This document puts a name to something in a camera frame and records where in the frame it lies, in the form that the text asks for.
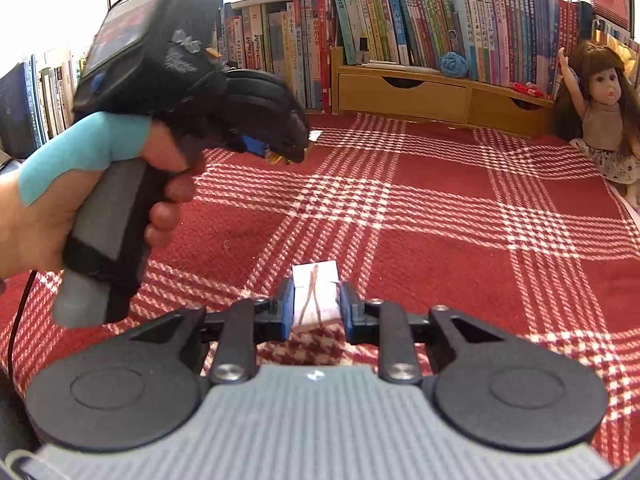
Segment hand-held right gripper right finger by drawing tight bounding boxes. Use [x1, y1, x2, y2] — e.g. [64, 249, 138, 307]
[340, 281, 506, 385]

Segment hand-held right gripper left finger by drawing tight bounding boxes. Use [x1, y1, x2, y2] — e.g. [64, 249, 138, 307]
[130, 277, 297, 385]

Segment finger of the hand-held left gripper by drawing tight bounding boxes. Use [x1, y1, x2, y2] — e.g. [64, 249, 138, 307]
[240, 132, 309, 165]

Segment small white paper packet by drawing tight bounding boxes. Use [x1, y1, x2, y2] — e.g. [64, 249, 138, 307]
[291, 260, 342, 334]

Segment person's left hand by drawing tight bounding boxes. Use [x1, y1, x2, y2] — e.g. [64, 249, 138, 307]
[0, 111, 207, 282]

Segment row of upright books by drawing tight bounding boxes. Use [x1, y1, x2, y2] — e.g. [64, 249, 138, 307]
[219, 0, 334, 112]

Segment row of thin books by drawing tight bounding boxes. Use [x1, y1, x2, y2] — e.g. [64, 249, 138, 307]
[30, 47, 94, 147]

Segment red checked blanket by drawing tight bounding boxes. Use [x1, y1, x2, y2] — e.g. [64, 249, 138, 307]
[9, 109, 640, 467]

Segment dark blue folder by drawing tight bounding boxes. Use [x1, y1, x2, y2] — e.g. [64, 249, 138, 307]
[0, 62, 44, 159]

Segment wooden drawer organiser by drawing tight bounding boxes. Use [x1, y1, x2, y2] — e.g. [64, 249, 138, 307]
[332, 47, 557, 139]

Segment blue yarn flower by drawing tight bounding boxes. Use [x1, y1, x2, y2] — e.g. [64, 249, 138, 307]
[439, 51, 469, 79]

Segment long row of colourful books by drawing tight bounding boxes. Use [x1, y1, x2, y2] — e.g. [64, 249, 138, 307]
[327, 0, 597, 99]

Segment small red trinket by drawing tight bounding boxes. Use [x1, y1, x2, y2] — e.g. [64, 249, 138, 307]
[512, 81, 552, 100]

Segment brown-haired doll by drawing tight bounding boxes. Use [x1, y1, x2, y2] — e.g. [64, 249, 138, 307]
[549, 42, 640, 187]

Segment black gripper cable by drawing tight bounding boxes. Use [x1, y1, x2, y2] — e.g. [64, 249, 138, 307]
[7, 270, 37, 377]

